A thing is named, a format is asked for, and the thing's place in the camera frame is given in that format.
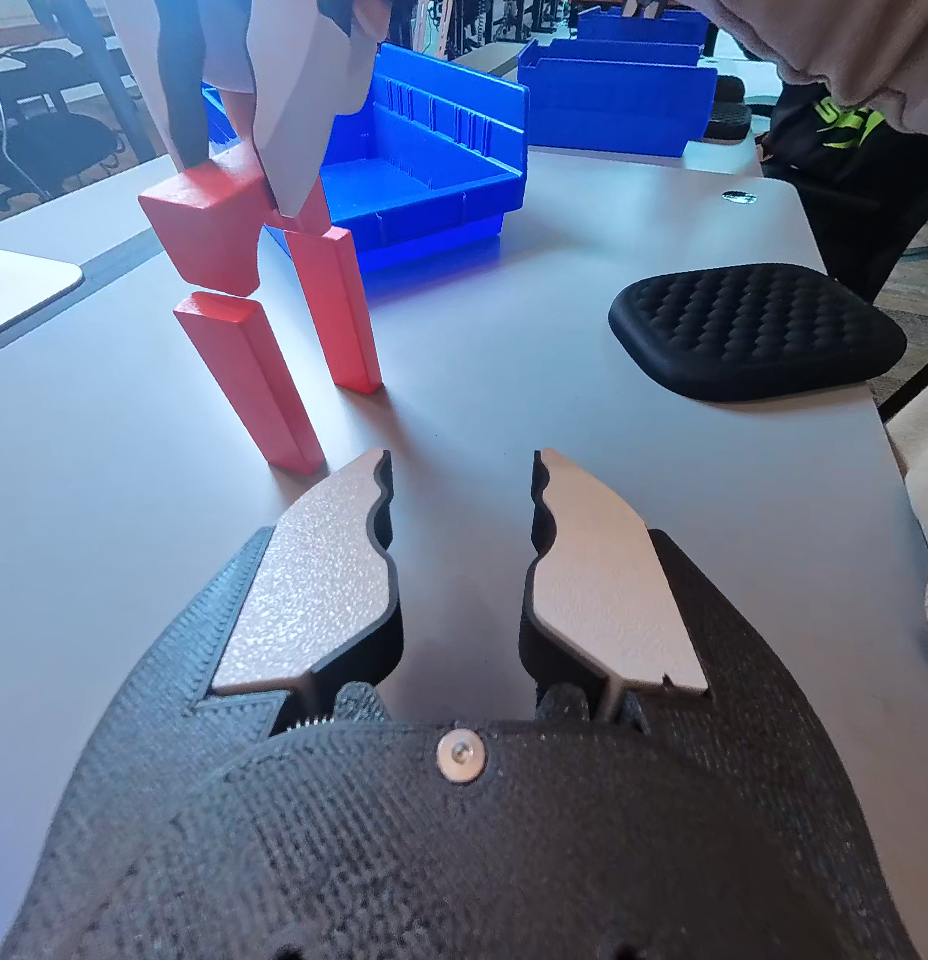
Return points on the person's right forearm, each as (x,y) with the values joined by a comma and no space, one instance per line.
(846,52)

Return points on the white document stand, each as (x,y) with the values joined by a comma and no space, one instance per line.
(21,289)

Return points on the red wooden plank block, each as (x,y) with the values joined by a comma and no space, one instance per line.
(253,390)
(340,315)

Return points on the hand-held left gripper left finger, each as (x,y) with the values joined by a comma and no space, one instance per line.
(314,600)

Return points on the blue plastic bin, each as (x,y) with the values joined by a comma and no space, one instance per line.
(434,187)
(644,26)
(621,105)

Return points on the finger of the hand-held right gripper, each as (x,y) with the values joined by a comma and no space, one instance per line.
(299,97)
(145,52)

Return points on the black mesh wrist rest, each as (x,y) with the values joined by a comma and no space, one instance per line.
(756,337)
(730,88)
(726,124)

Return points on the red wooden arch block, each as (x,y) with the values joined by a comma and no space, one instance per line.
(201,232)

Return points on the round metal table grommet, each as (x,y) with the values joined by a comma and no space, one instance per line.
(738,197)

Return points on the black office chair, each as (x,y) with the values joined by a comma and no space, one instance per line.
(51,142)

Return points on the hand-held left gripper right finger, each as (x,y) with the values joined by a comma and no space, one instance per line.
(614,600)

